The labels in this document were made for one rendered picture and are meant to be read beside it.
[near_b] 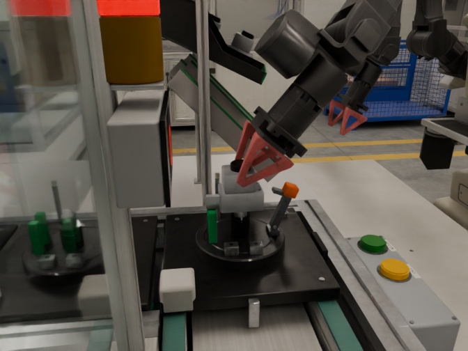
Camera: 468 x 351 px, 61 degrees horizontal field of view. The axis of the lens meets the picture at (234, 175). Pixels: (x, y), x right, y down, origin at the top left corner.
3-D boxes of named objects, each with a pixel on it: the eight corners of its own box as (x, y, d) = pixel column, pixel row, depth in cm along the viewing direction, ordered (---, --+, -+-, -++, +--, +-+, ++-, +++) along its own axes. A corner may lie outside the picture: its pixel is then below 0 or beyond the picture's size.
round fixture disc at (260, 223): (274, 221, 70) (274, 211, 70) (294, 268, 57) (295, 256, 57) (194, 226, 69) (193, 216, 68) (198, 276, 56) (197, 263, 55)
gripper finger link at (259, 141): (222, 177, 53) (268, 123, 51) (217, 159, 60) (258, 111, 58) (260, 204, 55) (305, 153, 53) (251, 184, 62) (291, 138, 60)
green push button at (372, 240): (377, 243, 67) (379, 232, 66) (389, 257, 63) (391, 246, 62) (354, 245, 66) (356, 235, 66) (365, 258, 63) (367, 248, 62)
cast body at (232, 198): (258, 198, 63) (259, 156, 60) (264, 211, 59) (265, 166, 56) (205, 201, 62) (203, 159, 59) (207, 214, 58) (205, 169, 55)
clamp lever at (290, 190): (277, 225, 64) (297, 184, 61) (280, 231, 62) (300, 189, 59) (256, 219, 63) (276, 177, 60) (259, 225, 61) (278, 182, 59)
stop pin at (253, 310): (257, 320, 54) (258, 297, 52) (259, 327, 53) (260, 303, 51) (247, 322, 54) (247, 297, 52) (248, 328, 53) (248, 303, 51)
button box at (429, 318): (377, 263, 70) (382, 232, 68) (453, 358, 51) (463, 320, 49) (340, 266, 70) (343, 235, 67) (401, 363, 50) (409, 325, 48)
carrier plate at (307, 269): (293, 216, 76) (294, 206, 75) (339, 299, 54) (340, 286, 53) (166, 223, 73) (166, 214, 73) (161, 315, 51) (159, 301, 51)
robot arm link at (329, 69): (360, 78, 52) (343, 72, 58) (324, 42, 50) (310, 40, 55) (324, 118, 54) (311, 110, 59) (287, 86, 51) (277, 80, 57)
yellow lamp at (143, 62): (165, 74, 36) (161, 16, 34) (163, 83, 31) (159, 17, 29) (108, 75, 35) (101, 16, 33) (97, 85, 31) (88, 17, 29)
